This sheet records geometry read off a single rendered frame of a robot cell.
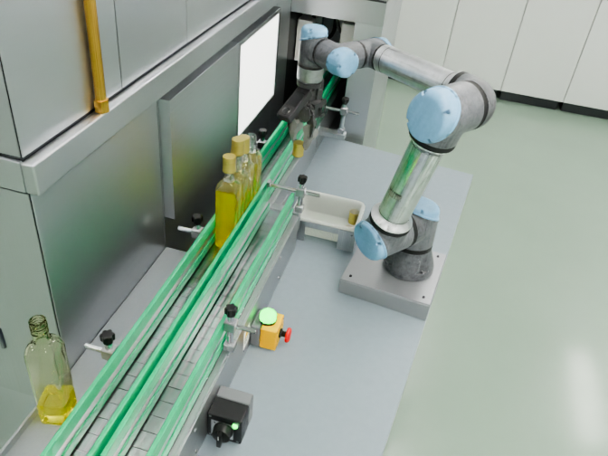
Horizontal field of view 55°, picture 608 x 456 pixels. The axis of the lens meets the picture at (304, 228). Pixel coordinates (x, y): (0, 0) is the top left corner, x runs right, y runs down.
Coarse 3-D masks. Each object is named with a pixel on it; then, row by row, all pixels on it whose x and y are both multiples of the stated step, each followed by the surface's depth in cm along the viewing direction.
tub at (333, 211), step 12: (312, 192) 200; (312, 204) 202; (324, 204) 201; (336, 204) 200; (348, 204) 199; (360, 204) 197; (300, 216) 187; (312, 216) 200; (324, 216) 201; (336, 216) 202; (348, 216) 201; (360, 216) 191; (348, 228) 185
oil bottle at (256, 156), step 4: (252, 152) 167; (256, 152) 168; (260, 152) 169; (248, 156) 166; (252, 156) 166; (256, 156) 167; (260, 156) 169; (252, 160) 166; (256, 160) 167; (260, 160) 170; (256, 164) 167; (260, 164) 171; (256, 168) 168; (260, 168) 172; (256, 172) 169; (260, 172) 173; (256, 176) 170; (260, 176) 174; (256, 180) 171; (260, 180) 175; (256, 184) 172; (260, 184) 176; (256, 188) 173; (256, 192) 174
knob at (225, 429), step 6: (216, 426) 125; (222, 426) 125; (228, 426) 125; (216, 432) 125; (222, 432) 124; (228, 432) 125; (216, 438) 124; (222, 438) 125; (228, 438) 125; (216, 444) 125
